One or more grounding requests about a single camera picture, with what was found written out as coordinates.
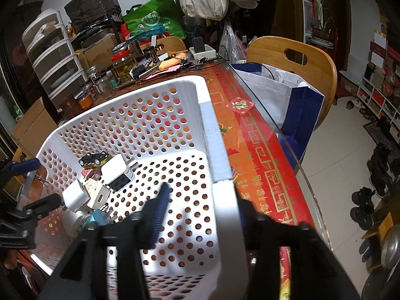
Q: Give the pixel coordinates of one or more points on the red diamond paper sticker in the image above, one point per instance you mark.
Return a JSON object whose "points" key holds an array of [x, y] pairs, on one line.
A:
{"points": [[240, 106]]}

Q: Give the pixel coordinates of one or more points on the white charger with port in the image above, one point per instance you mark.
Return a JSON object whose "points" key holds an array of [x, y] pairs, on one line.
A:
{"points": [[99, 195]]}

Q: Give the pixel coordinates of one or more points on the white plastic drawer unit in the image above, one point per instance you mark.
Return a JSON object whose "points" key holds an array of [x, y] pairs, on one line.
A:
{"points": [[53, 56]]}

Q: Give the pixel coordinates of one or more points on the black crumpled bag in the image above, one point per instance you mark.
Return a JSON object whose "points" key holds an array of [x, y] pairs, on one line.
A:
{"points": [[93, 4]]}

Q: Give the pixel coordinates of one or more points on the green shopping bag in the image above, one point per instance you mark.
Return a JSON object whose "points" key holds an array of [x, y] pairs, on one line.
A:
{"points": [[156, 18]]}

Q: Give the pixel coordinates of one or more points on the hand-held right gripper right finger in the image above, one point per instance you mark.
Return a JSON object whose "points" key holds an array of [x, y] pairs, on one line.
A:
{"points": [[250, 232]]}

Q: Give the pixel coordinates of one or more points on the glass jar with red lid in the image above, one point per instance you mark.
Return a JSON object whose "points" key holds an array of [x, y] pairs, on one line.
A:
{"points": [[124, 67]]}

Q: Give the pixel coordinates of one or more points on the clear plastic bag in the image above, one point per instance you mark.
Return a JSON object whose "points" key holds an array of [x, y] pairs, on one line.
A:
{"points": [[232, 47]]}

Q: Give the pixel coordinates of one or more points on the white perforated plastic basket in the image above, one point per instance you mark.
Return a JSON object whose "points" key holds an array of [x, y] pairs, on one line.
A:
{"points": [[215, 150]]}

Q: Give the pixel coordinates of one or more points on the black boots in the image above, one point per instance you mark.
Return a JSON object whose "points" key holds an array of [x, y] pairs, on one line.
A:
{"points": [[379, 165]]}

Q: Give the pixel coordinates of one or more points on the black power adapter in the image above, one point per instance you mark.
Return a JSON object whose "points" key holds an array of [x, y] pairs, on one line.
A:
{"points": [[198, 43]]}

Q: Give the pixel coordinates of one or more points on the light blue charger plug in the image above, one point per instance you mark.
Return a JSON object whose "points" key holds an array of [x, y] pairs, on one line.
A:
{"points": [[95, 220]]}

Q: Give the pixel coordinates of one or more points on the white round plug adapter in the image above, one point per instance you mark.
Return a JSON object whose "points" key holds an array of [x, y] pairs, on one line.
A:
{"points": [[74, 223]]}

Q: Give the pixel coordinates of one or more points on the grey doormat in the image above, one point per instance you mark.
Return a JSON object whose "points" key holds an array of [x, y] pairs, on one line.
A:
{"points": [[376, 134]]}

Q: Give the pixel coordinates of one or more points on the white shoe shelf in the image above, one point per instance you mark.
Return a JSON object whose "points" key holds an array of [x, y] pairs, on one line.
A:
{"points": [[379, 100]]}

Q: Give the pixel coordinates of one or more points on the white and blue shopping bag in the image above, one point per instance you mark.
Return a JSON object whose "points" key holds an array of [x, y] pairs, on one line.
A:
{"points": [[275, 93]]}

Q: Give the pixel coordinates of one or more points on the black shoe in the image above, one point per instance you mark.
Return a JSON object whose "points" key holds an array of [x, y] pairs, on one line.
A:
{"points": [[362, 217], [362, 196]]}

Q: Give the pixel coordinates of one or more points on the large cardboard box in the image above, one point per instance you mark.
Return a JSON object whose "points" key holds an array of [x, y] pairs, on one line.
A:
{"points": [[31, 128]]}

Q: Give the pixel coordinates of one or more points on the clear glass jar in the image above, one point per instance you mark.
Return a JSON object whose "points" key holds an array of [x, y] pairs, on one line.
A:
{"points": [[104, 82]]}

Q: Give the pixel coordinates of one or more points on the metal pot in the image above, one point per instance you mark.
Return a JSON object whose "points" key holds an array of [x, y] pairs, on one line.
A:
{"points": [[390, 250]]}

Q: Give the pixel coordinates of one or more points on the pink paper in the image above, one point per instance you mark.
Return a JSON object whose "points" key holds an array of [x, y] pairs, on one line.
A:
{"points": [[165, 70]]}

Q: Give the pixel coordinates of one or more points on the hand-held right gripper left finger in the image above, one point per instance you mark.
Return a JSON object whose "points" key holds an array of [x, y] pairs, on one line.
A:
{"points": [[159, 212]]}

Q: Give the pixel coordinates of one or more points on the white charger with black face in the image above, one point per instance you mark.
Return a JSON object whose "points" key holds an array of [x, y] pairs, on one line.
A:
{"points": [[115, 170]]}

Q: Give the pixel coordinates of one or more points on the orange jar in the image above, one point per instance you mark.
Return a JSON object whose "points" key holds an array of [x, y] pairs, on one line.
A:
{"points": [[84, 101]]}

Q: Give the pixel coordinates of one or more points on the small cardboard box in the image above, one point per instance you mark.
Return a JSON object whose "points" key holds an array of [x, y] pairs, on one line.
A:
{"points": [[95, 54]]}

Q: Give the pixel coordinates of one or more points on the black and yellow toy car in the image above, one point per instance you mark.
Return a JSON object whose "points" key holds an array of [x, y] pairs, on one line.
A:
{"points": [[93, 160]]}

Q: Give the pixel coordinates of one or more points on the blue slipper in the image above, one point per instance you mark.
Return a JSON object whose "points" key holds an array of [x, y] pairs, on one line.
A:
{"points": [[365, 250]]}

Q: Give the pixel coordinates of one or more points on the white cube charger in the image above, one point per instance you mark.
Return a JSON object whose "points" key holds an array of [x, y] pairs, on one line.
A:
{"points": [[75, 197]]}

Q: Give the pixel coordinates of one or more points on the white power strip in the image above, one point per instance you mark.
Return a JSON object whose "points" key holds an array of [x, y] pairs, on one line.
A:
{"points": [[204, 53]]}

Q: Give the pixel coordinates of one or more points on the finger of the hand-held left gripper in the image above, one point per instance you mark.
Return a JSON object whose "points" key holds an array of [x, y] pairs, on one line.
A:
{"points": [[43, 205], [26, 165]]}

